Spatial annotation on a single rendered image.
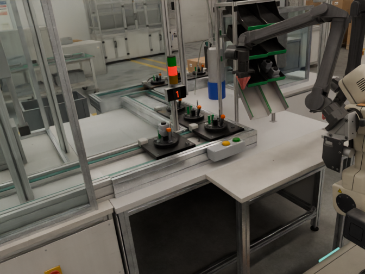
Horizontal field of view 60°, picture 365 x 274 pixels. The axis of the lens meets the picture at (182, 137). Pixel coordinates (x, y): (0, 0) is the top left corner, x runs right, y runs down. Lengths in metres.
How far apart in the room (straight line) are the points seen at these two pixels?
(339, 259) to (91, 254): 1.35
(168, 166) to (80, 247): 0.55
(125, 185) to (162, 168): 0.20
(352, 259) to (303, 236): 0.59
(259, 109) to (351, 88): 0.67
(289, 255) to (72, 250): 1.51
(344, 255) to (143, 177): 1.24
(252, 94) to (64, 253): 1.38
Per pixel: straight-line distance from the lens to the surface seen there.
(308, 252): 2.54
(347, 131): 1.44
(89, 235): 1.55
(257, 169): 1.70
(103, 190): 1.54
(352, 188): 1.70
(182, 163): 1.66
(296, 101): 3.17
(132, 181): 1.57
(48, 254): 1.55
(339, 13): 1.54
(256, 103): 2.06
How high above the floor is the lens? 1.69
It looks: 23 degrees down
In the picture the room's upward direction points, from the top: 5 degrees counter-clockwise
